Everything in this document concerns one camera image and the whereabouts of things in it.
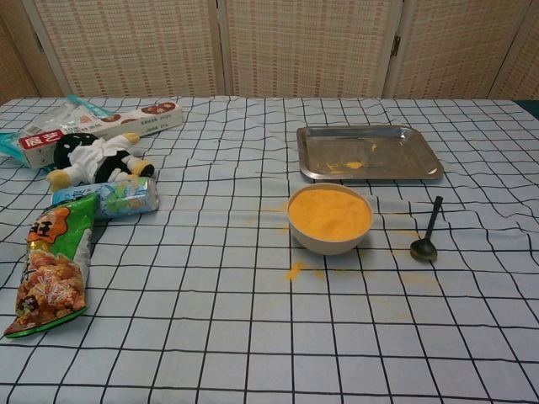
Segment black spoon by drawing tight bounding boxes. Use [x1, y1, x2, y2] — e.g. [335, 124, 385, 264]
[409, 195, 444, 262]

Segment steel tray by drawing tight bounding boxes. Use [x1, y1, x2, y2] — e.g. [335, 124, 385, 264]
[296, 125, 446, 181]

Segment blue checked tablecloth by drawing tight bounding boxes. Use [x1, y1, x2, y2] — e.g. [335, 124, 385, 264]
[0, 95, 539, 404]

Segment long white cardboard box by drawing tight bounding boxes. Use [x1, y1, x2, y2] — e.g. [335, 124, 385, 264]
[18, 100, 184, 170]

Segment small light green packet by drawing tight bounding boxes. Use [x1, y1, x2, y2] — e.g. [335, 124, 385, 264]
[51, 176, 160, 221]

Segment woven folding screen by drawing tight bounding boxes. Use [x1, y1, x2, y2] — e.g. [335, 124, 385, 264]
[0, 0, 539, 106]

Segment black white plush doll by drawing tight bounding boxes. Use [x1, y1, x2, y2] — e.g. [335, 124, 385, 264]
[45, 131, 156, 191]

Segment green snack bag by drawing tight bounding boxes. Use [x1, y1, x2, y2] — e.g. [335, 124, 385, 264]
[3, 194, 100, 340]

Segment silver teal plastic bag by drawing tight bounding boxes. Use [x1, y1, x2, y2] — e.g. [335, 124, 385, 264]
[0, 94, 117, 163]

